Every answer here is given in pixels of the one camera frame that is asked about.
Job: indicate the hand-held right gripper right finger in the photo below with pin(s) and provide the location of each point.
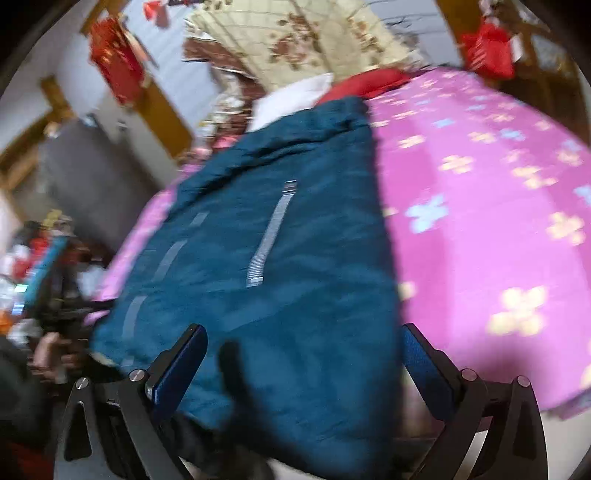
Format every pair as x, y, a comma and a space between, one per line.
422, 369

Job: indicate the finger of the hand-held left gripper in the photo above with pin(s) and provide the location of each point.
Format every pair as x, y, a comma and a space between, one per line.
102, 304

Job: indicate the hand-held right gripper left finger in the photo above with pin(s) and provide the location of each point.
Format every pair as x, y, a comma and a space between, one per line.
178, 369

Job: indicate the teal puffer jacket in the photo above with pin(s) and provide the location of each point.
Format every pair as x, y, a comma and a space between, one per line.
277, 300

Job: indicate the person's left forearm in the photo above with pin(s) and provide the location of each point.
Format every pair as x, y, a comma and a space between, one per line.
16, 392

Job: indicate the person's left hand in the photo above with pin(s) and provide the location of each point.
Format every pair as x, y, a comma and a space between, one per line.
48, 353

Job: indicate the grey refrigerator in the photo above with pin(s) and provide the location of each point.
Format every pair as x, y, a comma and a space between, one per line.
92, 184

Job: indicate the pink floral bedsheet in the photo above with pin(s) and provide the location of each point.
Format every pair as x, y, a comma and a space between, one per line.
461, 230

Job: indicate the brown floral quilt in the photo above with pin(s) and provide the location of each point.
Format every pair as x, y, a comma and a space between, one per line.
217, 55

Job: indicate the white pillow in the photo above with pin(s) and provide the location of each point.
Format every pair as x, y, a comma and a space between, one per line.
295, 99

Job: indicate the red ruffled pillow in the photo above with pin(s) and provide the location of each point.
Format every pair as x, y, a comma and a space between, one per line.
369, 83

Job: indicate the red paper decoration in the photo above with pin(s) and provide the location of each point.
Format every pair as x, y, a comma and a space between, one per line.
154, 11

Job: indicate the red tote bag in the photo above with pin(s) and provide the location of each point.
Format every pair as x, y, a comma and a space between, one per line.
489, 48

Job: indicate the cream floral quilt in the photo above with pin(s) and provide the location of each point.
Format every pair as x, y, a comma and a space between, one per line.
300, 27

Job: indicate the red tasselled wall hanging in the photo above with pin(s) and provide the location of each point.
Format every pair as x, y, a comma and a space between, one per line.
113, 60

